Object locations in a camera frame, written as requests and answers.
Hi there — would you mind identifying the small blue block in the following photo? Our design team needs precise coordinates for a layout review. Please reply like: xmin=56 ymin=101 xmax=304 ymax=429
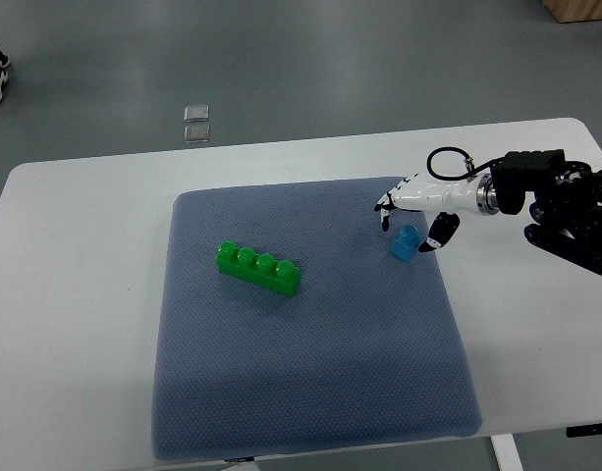
xmin=391 ymin=225 xmax=420 ymax=262

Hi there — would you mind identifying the wooden box corner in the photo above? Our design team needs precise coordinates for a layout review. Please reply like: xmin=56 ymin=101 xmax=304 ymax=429
xmin=542 ymin=0 xmax=602 ymax=24

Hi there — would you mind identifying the upper metal floor plate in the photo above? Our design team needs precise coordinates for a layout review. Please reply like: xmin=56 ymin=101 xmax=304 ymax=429
xmin=184 ymin=104 xmax=209 ymax=123

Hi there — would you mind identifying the white table leg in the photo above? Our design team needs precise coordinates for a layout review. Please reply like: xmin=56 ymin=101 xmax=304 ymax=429
xmin=490 ymin=434 xmax=523 ymax=471

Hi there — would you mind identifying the black table control panel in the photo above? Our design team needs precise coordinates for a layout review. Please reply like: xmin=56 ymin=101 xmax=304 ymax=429
xmin=566 ymin=423 xmax=602 ymax=438

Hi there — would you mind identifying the blue-grey fabric mat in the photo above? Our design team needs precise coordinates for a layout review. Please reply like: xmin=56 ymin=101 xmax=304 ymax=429
xmin=152 ymin=177 xmax=482 ymax=460

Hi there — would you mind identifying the black looped cable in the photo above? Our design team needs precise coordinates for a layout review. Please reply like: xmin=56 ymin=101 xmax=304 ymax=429
xmin=426 ymin=146 xmax=498 ymax=183

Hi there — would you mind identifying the long green block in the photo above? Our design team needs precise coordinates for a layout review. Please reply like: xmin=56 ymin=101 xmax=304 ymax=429
xmin=216 ymin=240 xmax=301 ymax=297

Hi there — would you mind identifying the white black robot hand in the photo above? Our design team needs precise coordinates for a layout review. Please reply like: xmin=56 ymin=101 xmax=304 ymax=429
xmin=374 ymin=174 xmax=486 ymax=252

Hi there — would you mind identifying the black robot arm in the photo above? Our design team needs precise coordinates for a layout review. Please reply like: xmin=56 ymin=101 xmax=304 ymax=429
xmin=484 ymin=149 xmax=602 ymax=276

